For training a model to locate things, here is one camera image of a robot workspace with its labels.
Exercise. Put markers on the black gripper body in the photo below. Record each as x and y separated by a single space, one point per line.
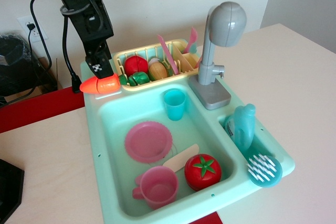
93 26

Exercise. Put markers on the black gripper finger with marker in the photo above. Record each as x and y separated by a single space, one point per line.
99 65

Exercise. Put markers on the orange toy carrot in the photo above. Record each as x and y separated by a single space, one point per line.
106 85

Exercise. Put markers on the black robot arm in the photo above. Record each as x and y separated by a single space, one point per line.
92 23

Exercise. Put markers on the pink toy plate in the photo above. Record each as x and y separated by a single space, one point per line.
148 142

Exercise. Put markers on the red toy apple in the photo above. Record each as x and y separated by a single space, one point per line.
135 64

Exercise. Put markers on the yellow dish rack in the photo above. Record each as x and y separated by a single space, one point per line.
186 63

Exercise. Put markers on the green toy vegetable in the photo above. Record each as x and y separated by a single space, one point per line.
138 78

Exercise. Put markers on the yellow toy corn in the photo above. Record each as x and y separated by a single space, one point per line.
157 70

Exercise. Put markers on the pink toy utensil in rack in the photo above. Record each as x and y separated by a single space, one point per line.
168 55

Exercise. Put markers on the black bin with bag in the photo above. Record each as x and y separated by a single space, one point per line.
20 69

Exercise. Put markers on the teal plastic cup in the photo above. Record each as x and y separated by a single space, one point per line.
174 101

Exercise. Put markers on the pink teal toy spatula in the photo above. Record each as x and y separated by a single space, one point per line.
192 43

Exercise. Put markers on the mint green toy sink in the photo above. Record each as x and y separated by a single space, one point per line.
111 116

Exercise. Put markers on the cream toy knife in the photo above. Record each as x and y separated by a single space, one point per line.
178 161

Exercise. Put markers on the pink toy mug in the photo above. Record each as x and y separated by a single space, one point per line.
158 186

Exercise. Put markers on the black object at left edge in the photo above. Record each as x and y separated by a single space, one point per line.
12 181

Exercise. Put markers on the red toy tomato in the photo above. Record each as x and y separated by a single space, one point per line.
202 171

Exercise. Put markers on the teal soap bottle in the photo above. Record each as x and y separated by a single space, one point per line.
240 126

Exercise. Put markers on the teal dish brush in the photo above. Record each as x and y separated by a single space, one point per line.
263 169

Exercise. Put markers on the white wall outlet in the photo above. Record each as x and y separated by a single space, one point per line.
29 26

